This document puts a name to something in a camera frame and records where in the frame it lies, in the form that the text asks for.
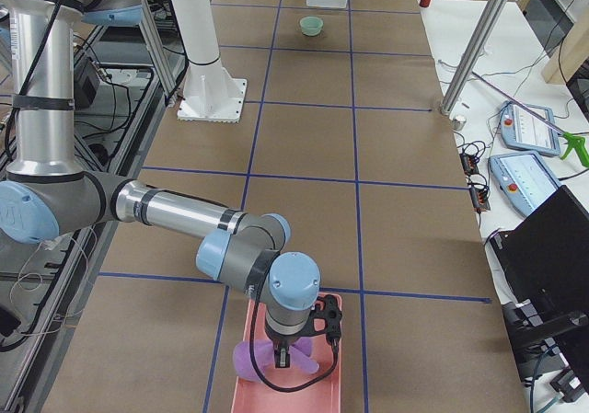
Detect teach pendant tablet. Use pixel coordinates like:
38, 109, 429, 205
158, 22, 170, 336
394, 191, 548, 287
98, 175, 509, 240
500, 101, 560, 157
489, 150, 561, 217

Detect black monitor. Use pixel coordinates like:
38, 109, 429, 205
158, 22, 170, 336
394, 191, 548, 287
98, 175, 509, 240
491, 185, 588, 386

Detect pink plastic tray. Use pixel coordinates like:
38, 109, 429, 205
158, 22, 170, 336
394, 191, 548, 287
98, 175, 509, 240
231, 302, 341, 412

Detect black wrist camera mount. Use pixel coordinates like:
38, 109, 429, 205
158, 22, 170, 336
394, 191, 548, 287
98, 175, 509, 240
309, 293, 342, 344

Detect small metal cylinder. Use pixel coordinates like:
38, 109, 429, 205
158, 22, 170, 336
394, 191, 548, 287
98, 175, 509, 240
451, 115, 467, 132

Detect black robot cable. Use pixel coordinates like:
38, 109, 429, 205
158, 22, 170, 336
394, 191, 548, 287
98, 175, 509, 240
248, 265, 341, 394

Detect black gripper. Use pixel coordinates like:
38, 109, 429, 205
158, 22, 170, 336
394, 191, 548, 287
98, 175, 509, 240
265, 328, 309, 369

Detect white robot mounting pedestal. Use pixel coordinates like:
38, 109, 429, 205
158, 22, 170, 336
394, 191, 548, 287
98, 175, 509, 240
171, 0, 248, 123

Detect purple microfiber cloth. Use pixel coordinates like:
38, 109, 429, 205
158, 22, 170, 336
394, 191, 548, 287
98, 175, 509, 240
232, 338, 319, 382

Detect aluminium frame post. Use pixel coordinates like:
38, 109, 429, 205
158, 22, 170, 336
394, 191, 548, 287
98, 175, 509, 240
440, 0, 508, 116

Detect pale green bowl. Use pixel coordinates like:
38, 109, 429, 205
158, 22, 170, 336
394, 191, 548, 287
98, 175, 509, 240
299, 16, 324, 37

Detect green handled reacher stick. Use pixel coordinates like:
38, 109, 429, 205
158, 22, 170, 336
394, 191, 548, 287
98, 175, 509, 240
471, 71, 589, 168

